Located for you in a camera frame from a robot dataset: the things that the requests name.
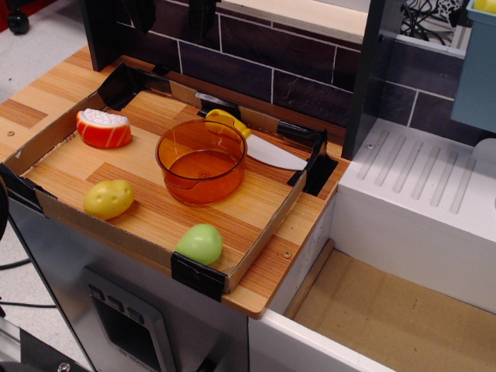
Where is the orange transparent plastic pot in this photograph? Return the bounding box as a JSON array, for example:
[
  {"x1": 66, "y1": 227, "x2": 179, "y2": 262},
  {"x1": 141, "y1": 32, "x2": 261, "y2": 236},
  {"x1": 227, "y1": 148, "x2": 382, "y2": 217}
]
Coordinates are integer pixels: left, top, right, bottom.
[{"x1": 155, "y1": 119, "x2": 247, "y2": 205}]

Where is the silver toy oven front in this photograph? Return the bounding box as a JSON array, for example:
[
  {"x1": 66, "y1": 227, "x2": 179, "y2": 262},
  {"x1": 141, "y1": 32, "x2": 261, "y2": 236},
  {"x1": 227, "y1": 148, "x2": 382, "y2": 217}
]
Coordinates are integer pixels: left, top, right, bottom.
[{"x1": 9, "y1": 200, "x2": 249, "y2": 371}]

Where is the yellow toy potato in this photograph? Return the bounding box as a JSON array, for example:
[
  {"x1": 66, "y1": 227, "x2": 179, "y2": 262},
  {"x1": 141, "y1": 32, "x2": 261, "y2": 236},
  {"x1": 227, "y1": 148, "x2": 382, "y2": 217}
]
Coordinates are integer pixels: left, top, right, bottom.
[{"x1": 83, "y1": 180, "x2": 135, "y2": 220}]

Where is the blue plastic bin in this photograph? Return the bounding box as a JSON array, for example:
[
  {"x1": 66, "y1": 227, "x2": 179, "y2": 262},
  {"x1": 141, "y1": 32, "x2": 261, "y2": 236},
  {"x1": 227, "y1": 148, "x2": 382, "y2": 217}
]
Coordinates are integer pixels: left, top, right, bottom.
[{"x1": 451, "y1": 1, "x2": 495, "y2": 132}]

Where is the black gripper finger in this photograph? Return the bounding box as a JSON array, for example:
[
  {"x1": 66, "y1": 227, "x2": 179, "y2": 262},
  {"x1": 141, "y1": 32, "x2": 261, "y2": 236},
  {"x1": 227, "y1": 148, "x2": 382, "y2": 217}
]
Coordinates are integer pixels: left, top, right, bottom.
[
  {"x1": 188, "y1": 0, "x2": 218, "y2": 43},
  {"x1": 124, "y1": 0, "x2": 156, "y2": 34}
]

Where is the salmon sushi toy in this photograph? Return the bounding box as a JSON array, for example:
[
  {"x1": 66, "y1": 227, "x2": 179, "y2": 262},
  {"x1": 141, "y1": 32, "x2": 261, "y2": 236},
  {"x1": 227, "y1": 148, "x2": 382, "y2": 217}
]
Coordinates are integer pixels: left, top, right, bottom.
[{"x1": 76, "y1": 108, "x2": 132, "y2": 148}]

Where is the white toy sink unit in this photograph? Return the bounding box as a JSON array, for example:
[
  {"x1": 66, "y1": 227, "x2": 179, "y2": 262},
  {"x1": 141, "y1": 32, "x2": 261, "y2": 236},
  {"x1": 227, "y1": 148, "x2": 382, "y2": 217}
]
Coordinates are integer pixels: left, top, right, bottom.
[{"x1": 249, "y1": 120, "x2": 495, "y2": 371}]

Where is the green toy pear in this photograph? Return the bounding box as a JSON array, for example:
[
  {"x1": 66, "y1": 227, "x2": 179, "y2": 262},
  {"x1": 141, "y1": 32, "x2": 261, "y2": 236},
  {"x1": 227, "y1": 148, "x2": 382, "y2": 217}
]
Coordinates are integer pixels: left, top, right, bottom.
[{"x1": 175, "y1": 224, "x2": 223, "y2": 265}]

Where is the black cable bundle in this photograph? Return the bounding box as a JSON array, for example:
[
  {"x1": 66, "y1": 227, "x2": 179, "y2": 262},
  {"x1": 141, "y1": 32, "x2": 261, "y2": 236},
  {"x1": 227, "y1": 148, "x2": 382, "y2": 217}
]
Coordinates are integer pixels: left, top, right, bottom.
[{"x1": 398, "y1": 0, "x2": 472, "y2": 43}]

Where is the yellow handled toy knife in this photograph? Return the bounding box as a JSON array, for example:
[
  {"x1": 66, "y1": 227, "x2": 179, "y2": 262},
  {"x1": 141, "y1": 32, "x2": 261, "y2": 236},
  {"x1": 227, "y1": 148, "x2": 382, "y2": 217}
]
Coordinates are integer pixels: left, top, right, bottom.
[{"x1": 205, "y1": 108, "x2": 307, "y2": 171}]

